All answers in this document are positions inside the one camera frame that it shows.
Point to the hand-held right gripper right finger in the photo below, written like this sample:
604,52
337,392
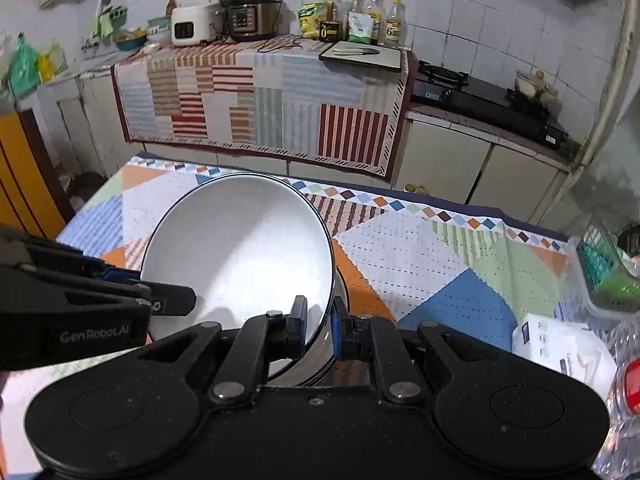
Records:
340,330

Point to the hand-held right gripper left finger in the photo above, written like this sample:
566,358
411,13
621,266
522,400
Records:
300,325

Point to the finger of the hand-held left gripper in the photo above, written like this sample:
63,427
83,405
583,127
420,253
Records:
170,299
122,275

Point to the white bowl with dark rim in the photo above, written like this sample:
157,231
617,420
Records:
330,340
235,260

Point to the patchwork tablecloth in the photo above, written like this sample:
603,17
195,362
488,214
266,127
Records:
425,270

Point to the yellow door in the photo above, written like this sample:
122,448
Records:
25,175

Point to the cream counter cabinet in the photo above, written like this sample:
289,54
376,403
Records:
450,165

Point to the yellow plastic bag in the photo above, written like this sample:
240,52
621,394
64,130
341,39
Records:
52,62

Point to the white tissue pack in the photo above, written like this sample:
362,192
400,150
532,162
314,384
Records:
565,345

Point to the striped counter cloth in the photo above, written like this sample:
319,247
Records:
280,100

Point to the green plastic bag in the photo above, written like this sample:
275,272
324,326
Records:
22,67

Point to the blue bowl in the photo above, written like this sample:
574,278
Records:
130,40

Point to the white rice cooker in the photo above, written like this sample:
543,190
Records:
192,27

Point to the black gas stove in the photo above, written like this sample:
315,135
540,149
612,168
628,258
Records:
480,100

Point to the white cutting board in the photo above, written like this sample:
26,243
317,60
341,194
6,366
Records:
370,60

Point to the green plastic basket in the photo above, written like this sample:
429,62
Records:
607,270

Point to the kitchen knife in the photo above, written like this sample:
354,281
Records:
355,51

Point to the red label water bottle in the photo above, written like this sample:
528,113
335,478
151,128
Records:
627,385

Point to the black pressure cooker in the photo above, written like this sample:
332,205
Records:
252,10

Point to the green white packet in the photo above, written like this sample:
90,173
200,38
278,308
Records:
360,27

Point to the yellow snack packet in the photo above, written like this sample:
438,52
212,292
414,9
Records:
311,21

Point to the clear water bottle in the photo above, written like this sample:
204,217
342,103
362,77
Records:
622,447

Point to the yellow cap oil bottle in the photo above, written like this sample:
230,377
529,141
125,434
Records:
356,2
376,17
395,25

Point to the cream cooking pot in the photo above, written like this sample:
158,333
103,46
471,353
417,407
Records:
535,87

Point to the white wall pipe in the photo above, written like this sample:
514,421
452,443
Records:
607,110

